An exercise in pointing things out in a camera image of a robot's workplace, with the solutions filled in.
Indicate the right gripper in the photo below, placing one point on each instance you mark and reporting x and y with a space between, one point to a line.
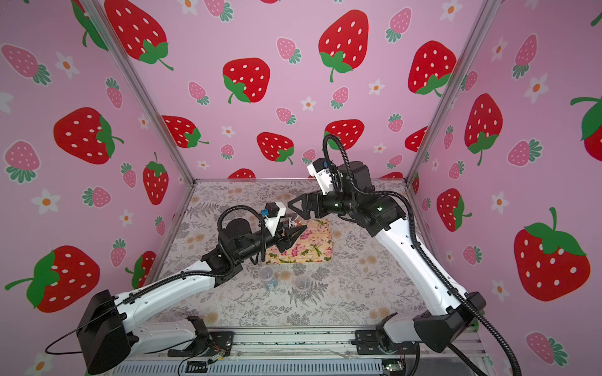
311 204

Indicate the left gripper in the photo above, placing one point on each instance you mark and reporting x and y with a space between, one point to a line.
283 241

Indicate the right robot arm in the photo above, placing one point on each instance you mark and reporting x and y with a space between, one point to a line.
346 190

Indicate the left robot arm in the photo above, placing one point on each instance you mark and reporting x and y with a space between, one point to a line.
114 327

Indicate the clear jar blue candies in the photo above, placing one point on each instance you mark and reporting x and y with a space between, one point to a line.
266 275

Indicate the clear jar middle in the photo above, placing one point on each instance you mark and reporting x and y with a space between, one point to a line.
303 284

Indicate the floral rectangular tray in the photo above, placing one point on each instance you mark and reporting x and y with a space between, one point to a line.
313 246

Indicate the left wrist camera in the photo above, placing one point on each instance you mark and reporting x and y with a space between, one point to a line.
272 215

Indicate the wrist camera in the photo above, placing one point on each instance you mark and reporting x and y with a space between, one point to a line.
328 177
272 215

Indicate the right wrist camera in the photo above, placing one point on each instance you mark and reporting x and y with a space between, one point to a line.
328 177

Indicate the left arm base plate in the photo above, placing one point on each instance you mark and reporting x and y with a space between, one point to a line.
211 345

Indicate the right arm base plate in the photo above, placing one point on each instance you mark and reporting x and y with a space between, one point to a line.
373 342

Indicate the aluminium front rail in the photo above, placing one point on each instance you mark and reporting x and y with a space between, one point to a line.
302 351

